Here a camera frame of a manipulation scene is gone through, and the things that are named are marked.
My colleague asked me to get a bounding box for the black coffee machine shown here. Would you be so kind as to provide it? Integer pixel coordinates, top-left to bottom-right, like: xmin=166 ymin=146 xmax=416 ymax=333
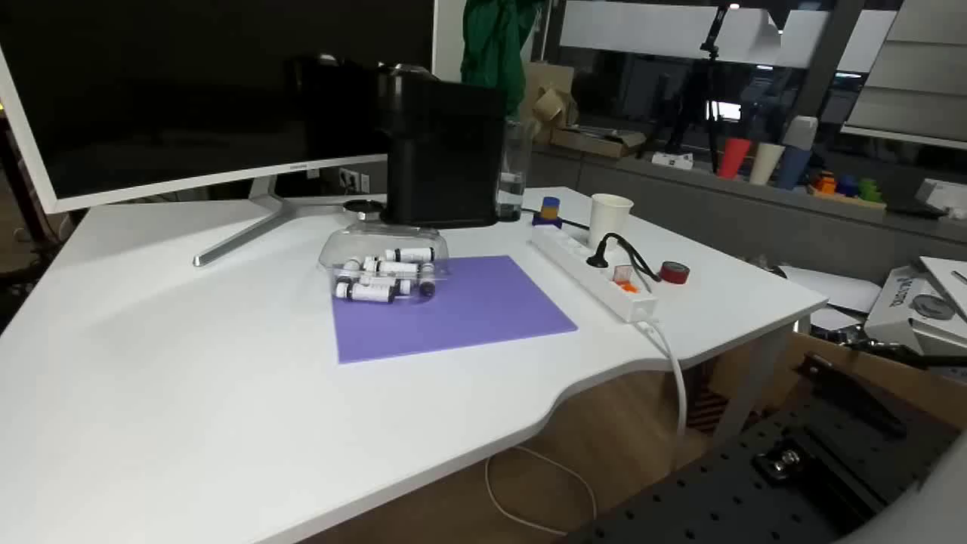
xmin=378 ymin=67 xmax=505 ymax=230

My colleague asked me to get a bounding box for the white power cable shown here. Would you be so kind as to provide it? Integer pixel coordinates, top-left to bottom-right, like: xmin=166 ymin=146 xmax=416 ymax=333
xmin=636 ymin=311 xmax=692 ymax=439

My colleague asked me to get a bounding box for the white power strip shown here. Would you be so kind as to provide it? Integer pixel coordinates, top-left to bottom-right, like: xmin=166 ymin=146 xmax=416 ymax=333
xmin=531 ymin=235 xmax=655 ymax=325

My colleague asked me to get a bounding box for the cardboard box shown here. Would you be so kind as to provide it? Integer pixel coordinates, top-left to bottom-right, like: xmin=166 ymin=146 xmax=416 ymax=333
xmin=523 ymin=62 xmax=577 ymax=142

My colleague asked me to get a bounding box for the red tape roll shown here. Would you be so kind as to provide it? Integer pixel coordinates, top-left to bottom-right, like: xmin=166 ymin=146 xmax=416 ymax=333
xmin=659 ymin=261 xmax=688 ymax=285

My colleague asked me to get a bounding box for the black camera tripod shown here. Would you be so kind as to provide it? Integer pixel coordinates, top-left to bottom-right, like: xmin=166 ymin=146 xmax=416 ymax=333
xmin=649 ymin=0 xmax=741 ymax=160

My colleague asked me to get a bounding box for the purple paper sheet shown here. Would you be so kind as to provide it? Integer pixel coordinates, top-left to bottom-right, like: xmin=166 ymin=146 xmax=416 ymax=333
xmin=333 ymin=257 xmax=577 ymax=362

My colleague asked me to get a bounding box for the red plastic cup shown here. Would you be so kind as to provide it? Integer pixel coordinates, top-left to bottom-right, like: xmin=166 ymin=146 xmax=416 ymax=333
xmin=716 ymin=138 xmax=753 ymax=183

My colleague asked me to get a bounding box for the green cloth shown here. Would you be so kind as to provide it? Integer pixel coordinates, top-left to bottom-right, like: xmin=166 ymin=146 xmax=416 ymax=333
xmin=463 ymin=0 xmax=543 ymax=95

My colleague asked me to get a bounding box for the white paper cup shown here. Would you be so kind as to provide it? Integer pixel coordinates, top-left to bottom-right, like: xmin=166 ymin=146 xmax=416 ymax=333
xmin=590 ymin=194 xmax=636 ymax=246

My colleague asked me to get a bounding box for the small blue orange bottle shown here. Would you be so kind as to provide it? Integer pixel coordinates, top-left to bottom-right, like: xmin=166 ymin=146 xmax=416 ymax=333
xmin=537 ymin=196 xmax=560 ymax=223

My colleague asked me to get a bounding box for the black perforated breadboard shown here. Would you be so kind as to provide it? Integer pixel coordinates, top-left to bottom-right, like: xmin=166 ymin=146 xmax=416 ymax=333
xmin=561 ymin=402 xmax=959 ymax=544

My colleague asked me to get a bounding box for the white plastic cup background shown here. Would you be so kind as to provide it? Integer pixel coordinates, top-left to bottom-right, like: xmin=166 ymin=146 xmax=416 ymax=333
xmin=748 ymin=142 xmax=784 ymax=185

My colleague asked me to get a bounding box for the clear plastic box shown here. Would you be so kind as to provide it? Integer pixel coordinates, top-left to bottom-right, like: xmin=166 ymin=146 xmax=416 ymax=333
xmin=321 ymin=223 xmax=450 ymax=307

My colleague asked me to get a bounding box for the white bottle front row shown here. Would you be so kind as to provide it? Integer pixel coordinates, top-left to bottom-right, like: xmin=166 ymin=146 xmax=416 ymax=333
xmin=333 ymin=281 xmax=396 ymax=307

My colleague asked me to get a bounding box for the black power plug cable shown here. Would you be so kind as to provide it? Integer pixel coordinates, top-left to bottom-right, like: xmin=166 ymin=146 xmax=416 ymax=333
xmin=586 ymin=230 xmax=663 ymax=288

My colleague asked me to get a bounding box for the clear water glass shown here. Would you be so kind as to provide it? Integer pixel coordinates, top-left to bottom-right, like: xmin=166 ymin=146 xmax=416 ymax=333
xmin=494 ymin=118 xmax=531 ymax=219

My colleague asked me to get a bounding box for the white computer monitor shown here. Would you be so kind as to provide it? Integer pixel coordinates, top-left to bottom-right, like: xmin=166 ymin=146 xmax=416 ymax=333
xmin=0 ymin=0 xmax=445 ymax=269

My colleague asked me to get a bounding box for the blue plastic cup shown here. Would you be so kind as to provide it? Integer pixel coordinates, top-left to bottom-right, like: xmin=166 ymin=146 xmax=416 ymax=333
xmin=774 ymin=146 xmax=809 ymax=192

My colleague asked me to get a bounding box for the white bottle dark cap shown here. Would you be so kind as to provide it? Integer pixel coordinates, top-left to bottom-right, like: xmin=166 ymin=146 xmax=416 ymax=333
xmin=364 ymin=257 xmax=435 ymax=279

